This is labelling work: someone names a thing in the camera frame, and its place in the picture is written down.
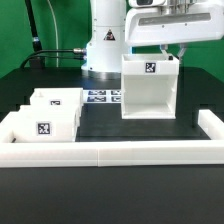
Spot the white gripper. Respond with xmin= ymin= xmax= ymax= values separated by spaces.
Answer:
xmin=125 ymin=0 xmax=224 ymax=64

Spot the white drawer cabinet box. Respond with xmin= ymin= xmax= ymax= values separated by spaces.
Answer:
xmin=121 ymin=53 xmax=179 ymax=119

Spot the white front drawer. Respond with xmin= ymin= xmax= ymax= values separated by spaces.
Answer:
xmin=13 ymin=105 xmax=80 ymax=143

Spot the white drawer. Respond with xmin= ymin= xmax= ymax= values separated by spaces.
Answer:
xmin=13 ymin=105 xmax=80 ymax=143
xmin=30 ymin=88 xmax=83 ymax=112

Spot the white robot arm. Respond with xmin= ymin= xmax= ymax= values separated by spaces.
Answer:
xmin=82 ymin=0 xmax=224 ymax=79

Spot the white rear drawer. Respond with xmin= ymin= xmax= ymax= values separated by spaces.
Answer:
xmin=30 ymin=88 xmax=83 ymax=112

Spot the white fiducial marker sheet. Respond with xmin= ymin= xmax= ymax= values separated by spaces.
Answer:
xmin=83 ymin=89 xmax=121 ymax=103

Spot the black vertical pole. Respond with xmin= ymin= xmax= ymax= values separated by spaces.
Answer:
xmin=25 ymin=0 xmax=45 ymax=69

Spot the black cable with connector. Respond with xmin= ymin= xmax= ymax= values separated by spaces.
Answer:
xmin=20 ymin=47 xmax=88 ymax=69

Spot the thin white cable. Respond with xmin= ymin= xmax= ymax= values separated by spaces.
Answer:
xmin=46 ymin=0 xmax=60 ymax=68

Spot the white U-shaped boundary frame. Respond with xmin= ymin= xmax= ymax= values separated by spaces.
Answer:
xmin=0 ymin=109 xmax=224 ymax=167

